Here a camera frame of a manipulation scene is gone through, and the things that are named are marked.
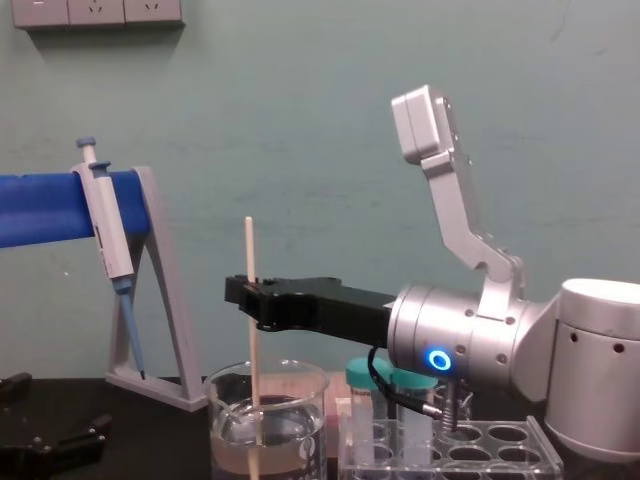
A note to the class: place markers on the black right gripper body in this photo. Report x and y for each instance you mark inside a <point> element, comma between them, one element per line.
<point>350,310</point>

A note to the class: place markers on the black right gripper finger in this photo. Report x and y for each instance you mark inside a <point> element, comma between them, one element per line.
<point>232,290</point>
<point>280,310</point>

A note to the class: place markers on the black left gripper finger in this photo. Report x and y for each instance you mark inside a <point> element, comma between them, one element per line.
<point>14,386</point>
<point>82,435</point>

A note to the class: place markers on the thin pale rod thermometer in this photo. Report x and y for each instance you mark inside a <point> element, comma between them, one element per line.
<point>253,360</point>

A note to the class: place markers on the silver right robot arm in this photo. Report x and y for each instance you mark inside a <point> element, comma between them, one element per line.
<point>500,325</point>

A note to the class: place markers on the clear tube with teal cap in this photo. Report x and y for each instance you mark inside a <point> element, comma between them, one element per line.
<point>417,425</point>
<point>364,400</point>

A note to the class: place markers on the clear glass beaker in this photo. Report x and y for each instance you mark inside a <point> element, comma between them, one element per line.
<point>280,440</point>

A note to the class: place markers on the clear plastic test tube rack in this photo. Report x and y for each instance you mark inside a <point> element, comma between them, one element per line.
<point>480,452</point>

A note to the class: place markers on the small brown box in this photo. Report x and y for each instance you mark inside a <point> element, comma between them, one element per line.
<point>339,387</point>

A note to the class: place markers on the small silver coiled spring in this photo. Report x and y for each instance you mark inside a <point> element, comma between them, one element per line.
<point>452,412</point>

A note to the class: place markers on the blue and grey pipette stand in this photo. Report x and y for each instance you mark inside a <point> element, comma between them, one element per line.
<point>45,207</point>

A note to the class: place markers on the grey wall socket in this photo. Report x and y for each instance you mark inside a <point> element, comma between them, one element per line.
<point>152,10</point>
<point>40,12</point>
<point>96,11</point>

